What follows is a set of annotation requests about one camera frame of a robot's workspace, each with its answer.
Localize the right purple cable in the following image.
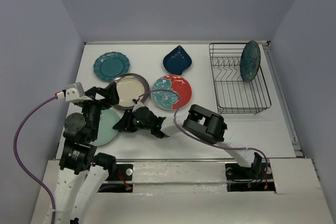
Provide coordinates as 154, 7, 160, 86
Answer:
136, 89, 271, 185

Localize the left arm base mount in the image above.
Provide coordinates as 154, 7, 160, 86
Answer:
98, 164, 133, 193

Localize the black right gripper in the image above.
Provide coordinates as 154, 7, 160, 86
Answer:
113, 108, 152, 132

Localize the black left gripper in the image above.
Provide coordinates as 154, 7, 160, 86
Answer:
78, 80, 120, 138

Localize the light green round plate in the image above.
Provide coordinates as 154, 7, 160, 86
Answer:
90, 109, 120, 147

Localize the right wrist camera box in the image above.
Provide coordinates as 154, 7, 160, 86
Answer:
132, 98, 144, 112

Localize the dark teal round plate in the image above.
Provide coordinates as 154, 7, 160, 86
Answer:
239, 40, 261, 83

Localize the navy leaf shaped dish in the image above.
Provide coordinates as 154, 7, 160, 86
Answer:
163, 45, 192, 76

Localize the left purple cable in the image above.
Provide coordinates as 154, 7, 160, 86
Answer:
13, 95, 60, 224

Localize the teal scalloped plate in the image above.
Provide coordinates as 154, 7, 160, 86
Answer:
93, 51, 130, 82

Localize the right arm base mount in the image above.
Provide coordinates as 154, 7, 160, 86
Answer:
225, 162, 276, 193

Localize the red teal floral plate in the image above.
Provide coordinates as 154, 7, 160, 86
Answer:
151, 74, 192, 111

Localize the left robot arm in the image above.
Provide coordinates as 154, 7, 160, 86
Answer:
43, 82, 119, 223

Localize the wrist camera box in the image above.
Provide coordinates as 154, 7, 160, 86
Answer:
132, 98, 144, 112
55, 82, 85, 102

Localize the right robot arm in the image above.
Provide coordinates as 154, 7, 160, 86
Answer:
113, 103, 269, 182

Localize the purple cable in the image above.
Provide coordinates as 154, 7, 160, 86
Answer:
136, 89, 271, 185
13, 95, 60, 224

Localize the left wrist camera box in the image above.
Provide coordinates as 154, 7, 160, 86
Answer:
55, 82, 85, 102

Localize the black wire dish rack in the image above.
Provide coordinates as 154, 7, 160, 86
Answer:
209, 42, 272, 115

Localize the silver rimmed cream plate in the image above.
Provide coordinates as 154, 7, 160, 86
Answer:
108, 73, 150, 110

